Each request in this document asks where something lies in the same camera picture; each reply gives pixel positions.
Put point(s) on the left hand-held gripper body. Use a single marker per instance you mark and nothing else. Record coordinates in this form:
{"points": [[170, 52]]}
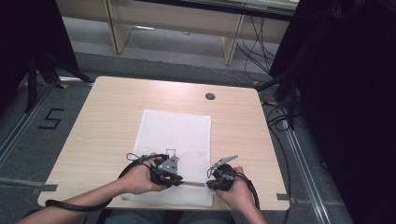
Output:
{"points": [[168, 166]]}

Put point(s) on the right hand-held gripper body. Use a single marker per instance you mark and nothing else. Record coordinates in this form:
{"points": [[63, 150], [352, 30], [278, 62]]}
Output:
{"points": [[224, 177]]}

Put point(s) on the white mesh laundry bag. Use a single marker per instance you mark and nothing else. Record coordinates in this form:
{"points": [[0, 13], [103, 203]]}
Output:
{"points": [[177, 133]]}

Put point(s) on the person's right hand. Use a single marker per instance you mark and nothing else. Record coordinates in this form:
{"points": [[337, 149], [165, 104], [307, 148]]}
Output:
{"points": [[238, 196]]}

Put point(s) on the person's left hand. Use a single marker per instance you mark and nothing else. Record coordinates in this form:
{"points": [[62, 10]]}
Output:
{"points": [[138, 180]]}

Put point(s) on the grey tape piece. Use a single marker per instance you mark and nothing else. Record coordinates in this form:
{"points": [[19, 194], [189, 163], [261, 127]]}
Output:
{"points": [[283, 197], [45, 188]]}

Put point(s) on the black metal stand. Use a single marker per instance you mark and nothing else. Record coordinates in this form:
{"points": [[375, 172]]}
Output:
{"points": [[289, 93], [32, 81]]}

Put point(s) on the black curtain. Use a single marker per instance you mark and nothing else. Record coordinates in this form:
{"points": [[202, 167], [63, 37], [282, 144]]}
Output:
{"points": [[28, 37], [348, 109]]}

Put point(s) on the light wooden desk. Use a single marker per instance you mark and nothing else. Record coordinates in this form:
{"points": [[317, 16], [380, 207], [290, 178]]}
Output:
{"points": [[174, 21]]}

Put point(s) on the metal floor rail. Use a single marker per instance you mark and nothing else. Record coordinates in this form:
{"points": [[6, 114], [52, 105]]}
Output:
{"points": [[306, 174], [21, 124]]}

